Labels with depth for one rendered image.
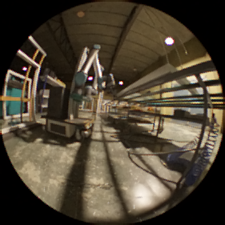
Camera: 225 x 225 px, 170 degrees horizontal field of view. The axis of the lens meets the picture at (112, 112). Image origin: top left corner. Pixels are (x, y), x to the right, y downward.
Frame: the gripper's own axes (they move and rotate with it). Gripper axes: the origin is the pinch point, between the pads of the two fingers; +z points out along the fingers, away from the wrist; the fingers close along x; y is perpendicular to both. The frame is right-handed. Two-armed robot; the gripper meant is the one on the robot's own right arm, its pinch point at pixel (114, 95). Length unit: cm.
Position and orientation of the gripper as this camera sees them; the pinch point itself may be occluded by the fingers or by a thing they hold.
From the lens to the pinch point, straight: 114.1
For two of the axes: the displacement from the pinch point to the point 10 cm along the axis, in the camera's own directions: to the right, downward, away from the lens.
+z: 2.7, 9.4, 2.2
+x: 1.8, 1.8, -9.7
